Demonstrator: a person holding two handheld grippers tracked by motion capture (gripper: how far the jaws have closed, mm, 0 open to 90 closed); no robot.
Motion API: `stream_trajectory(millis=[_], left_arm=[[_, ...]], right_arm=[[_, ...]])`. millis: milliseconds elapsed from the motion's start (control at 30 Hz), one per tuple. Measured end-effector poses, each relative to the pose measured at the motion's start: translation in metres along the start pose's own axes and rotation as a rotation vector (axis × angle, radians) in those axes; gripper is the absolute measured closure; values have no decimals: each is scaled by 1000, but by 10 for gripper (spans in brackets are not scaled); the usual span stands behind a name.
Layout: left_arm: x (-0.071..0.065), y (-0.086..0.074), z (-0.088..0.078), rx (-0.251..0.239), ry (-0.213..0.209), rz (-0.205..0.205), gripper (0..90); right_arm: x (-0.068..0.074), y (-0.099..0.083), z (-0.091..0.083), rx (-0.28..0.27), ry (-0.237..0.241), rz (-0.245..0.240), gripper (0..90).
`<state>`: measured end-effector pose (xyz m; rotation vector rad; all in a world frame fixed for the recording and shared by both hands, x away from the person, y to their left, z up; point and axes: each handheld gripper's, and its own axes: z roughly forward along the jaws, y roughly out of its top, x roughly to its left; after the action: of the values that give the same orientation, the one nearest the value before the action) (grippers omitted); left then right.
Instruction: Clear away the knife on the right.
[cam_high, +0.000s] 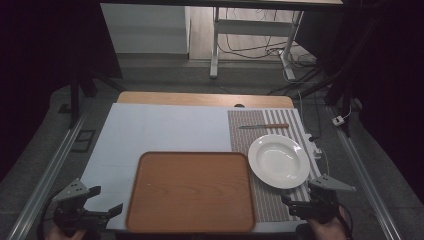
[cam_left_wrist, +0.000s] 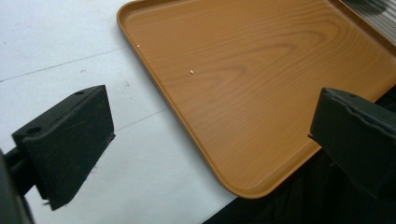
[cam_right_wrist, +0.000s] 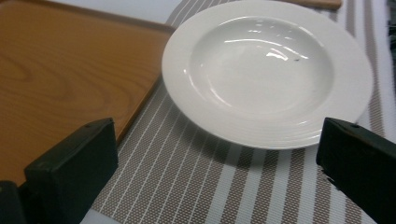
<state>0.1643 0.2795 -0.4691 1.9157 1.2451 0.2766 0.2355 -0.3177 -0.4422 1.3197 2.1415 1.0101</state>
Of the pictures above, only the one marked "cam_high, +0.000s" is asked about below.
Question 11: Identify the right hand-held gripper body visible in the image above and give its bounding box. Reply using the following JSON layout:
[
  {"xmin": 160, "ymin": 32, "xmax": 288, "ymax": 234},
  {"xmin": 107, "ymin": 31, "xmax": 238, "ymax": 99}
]
[{"xmin": 289, "ymin": 174, "xmax": 357, "ymax": 225}]

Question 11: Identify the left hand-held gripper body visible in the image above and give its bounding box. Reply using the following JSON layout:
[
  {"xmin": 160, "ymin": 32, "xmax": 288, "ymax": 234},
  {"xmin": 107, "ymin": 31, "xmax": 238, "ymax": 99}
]
[{"xmin": 51, "ymin": 178, "xmax": 112, "ymax": 235}]

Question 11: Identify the person's left hand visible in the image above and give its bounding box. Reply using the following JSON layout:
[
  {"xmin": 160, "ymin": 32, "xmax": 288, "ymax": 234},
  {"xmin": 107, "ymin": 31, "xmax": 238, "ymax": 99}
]
[{"xmin": 44, "ymin": 226, "xmax": 88, "ymax": 240}]

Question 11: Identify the person's right hand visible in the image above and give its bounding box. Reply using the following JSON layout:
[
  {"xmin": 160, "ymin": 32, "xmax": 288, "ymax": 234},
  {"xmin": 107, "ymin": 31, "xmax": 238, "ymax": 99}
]
[{"xmin": 305, "ymin": 207, "xmax": 348, "ymax": 240}]

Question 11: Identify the white power strip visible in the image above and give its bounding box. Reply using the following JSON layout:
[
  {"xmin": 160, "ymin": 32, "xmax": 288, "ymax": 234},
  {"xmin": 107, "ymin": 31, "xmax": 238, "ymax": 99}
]
[{"xmin": 302, "ymin": 132, "xmax": 324, "ymax": 162}]

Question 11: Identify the white plate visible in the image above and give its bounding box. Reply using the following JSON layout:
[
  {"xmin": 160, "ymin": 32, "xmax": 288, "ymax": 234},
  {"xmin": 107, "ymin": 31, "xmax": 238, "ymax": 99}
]
[{"xmin": 247, "ymin": 133, "xmax": 312, "ymax": 190}]

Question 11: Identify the brown wooden tray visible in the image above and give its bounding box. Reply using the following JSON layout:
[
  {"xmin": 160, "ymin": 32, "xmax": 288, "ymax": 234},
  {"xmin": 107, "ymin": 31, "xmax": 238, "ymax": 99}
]
[{"xmin": 125, "ymin": 151, "xmax": 257, "ymax": 234}]

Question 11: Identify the striped woven placemat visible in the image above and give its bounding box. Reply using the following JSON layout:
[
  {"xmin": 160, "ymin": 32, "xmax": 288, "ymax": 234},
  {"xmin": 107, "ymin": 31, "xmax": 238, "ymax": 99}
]
[{"xmin": 227, "ymin": 108, "xmax": 323, "ymax": 223}]

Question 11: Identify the white table cover sheet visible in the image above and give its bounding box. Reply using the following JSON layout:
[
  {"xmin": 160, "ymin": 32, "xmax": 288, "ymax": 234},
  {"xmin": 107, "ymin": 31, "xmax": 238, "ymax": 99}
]
[{"xmin": 80, "ymin": 102, "xmax": 305, "ymax": 234}]

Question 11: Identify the black metal stand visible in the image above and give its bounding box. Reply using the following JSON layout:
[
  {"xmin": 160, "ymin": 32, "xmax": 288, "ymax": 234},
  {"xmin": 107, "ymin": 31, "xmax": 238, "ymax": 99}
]
[
  {"xmin": 299, "ymin": 63, "xmax": 356, "ymax": 138},
  {"xmin": 67, "ymin": 64, "xmax": 127, "ymax": 130}
]

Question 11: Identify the white cabinet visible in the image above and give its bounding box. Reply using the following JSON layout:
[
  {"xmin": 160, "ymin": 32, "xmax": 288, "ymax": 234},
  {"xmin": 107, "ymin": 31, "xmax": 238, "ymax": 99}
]
[{"xmin": 99, "ymin": 3, "xmax": 192, "ymax": 55}]

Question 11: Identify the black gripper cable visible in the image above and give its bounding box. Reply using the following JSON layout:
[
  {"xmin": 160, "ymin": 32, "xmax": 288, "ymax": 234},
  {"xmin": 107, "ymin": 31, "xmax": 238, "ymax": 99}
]
[
  {"xmin": 337, "ymin": 201, "xmax": 355, "ymax": 240},
  {"xmin": 36, "ymin": 197, "xmax": 58, "ymax": 240}
]

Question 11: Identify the aluminium rail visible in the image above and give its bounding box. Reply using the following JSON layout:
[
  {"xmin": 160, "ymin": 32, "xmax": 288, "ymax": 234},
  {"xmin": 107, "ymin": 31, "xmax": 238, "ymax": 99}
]
[
  {"xmin": 5, "ymin": 99, "xmax": 93, "ymax": 240},
  {"xmin": 325, "ymin": 105, "xmax": 403, "ymax": 240}
]

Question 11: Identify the black rectangular frame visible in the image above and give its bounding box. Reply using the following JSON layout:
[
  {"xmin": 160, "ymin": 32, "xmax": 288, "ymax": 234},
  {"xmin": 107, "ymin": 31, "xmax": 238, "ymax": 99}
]
[{"xmin": 70, "ymin": 129, "xmax": 97, "ymax": 154}]

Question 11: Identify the knife with wooden handle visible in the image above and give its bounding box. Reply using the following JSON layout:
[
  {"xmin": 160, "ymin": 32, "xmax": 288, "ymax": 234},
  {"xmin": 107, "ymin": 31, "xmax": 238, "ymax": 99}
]
[{"xmin": 238, "ymin": 123, "xmax": 290, "ymax": 130}]

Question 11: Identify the tangle of black floor cables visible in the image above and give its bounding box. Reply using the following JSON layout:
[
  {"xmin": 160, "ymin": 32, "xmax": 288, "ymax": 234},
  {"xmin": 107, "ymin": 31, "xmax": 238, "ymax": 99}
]
[{"xmin": 218, "ymin": 8, "xmax": 323, "ymax": 96}]

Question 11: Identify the white desk frame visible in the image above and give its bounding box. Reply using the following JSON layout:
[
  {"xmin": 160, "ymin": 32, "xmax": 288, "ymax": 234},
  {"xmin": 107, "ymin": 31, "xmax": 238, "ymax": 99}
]
[{"xmin": 209, "ymin": 6, "xmax": 305, "ymax": 82}]

